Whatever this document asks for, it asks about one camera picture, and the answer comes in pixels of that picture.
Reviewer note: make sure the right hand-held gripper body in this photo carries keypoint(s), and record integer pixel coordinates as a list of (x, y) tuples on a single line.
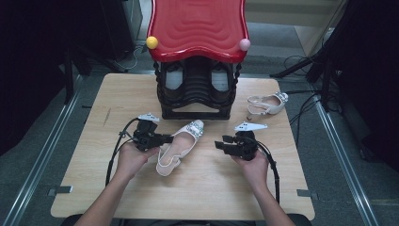
[(246, 146)]

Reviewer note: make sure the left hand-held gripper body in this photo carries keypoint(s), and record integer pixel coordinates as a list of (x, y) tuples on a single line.
[(146, 138)]

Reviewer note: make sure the pink jewelled slingback shoe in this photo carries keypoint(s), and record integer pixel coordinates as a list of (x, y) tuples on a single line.
[(273, 106), (180, 147)]

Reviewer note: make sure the black rack base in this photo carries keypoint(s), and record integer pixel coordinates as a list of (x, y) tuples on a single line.
[(221, 91)]

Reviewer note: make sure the black leather lace-up shoe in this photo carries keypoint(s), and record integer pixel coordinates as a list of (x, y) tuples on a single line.
[(173, 89)]

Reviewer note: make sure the red and black shoe rack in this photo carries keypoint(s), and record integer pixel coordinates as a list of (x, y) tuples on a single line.
[(197, 28)]

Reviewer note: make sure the person's right hand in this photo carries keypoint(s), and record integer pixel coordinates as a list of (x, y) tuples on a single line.
[(255, 171)]

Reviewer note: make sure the person's left hand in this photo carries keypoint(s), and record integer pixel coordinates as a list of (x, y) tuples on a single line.
[(131, 161)]

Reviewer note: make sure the black tripod leg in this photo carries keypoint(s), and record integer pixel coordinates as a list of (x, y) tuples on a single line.
[(291, 67)]

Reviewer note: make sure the black metal stand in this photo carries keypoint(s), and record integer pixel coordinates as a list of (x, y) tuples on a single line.
[(69, 78)]

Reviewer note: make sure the dark cabinet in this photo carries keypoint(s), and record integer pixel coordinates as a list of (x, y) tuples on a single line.
[(120, 28)]

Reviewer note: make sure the grey metal table bracket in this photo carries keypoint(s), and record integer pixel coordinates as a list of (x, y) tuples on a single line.
[(307, 194), (59, 190)]

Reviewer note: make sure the aluminium floor rail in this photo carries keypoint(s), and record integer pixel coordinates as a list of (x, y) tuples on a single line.
[(345, 163), (40, 157)]

